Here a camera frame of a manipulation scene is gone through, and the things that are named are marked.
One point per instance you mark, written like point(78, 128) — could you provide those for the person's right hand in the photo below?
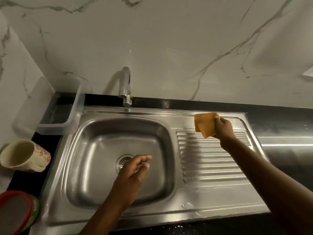
point(223, 133)

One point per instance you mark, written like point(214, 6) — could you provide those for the person's left hand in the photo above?
point(130, 181)

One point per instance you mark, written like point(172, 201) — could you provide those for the stainless steel sink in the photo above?
point(146, 193)

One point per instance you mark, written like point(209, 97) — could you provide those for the orange sponge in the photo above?
point(204, 123)

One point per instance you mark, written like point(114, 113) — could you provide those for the chrome faucet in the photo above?
point(125, 80)

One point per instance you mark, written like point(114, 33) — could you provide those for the cream floral mug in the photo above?
point(17, 154)

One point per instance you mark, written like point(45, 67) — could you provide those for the person's right forearm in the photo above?
point(274, 183)

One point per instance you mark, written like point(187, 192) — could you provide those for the round metal drain strainer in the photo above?
point(122, 162)

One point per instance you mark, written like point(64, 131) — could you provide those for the white paper sheet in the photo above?
point(308, 72)

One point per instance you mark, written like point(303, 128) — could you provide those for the clear plastic container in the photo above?
point(31, 107)

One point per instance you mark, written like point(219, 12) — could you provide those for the red round soap tub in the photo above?
point(5, 200)

